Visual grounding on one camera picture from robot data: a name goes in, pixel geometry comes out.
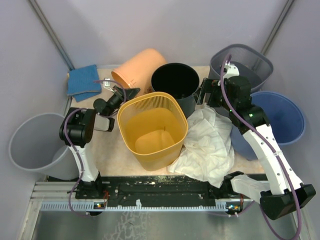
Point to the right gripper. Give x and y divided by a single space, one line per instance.
208 86

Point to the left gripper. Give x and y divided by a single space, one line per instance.
126 94

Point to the peach plastic bucket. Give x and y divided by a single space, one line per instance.
137 71

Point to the black round bin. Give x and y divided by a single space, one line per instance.
180 81

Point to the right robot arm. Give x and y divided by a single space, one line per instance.
286 193

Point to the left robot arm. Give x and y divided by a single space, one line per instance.
77 131

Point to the yellow slotted plastic basket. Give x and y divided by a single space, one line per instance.
153 127

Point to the blue folded cloth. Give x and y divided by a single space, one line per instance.
82 83

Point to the white crumpled cloth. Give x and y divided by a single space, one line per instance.
207 154

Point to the grey mesh bin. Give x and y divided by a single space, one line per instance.
250 63

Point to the blue round bin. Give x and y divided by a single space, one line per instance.
287 121

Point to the grey round bin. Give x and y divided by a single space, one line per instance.
36 147

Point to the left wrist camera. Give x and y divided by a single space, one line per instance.
106 84

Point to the black mounting rail base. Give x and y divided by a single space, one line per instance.
153 191

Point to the aluminium frame rail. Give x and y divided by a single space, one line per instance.
51 191

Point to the grey slotted cable duct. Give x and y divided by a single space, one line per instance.
222 205

